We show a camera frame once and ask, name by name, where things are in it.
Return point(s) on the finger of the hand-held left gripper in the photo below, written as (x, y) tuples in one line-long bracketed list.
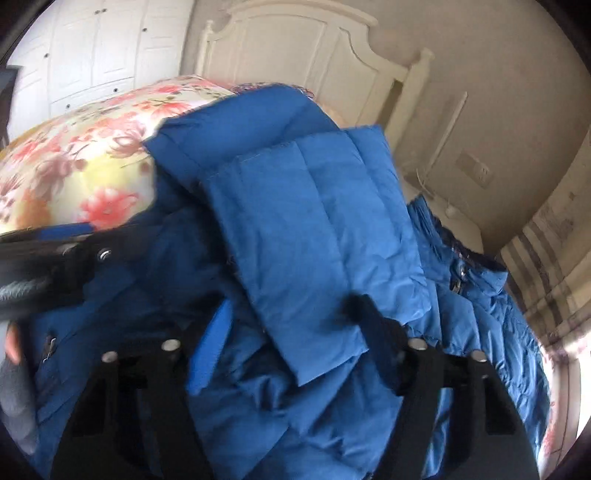
[(87, 251)]

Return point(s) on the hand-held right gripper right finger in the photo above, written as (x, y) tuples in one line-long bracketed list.
[(379, 339)]

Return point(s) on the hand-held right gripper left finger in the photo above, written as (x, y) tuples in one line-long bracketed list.
[(211, 350)]

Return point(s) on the blue puffer jacket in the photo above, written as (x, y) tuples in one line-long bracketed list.
[(314, 230)]

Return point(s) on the person's left forearm grey sleeve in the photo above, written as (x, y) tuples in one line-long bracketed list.
[(16, 397)]

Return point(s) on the person's left hand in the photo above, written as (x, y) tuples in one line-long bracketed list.
[(12, 344)]

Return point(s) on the floral quilt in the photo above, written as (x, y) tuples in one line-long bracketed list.
[(78, 161)]

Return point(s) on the striped curtain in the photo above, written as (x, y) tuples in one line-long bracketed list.
[(549, 258)]

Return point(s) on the floral bed sheet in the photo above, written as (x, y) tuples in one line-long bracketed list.
[(561, 397)]

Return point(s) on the white wardrobe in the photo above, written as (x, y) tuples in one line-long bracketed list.
[(87, 50)]

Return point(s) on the white bed headboard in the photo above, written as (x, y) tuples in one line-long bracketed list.
[(295, 50)]

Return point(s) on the wall socket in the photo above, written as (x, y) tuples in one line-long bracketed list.
[(475, 169)]

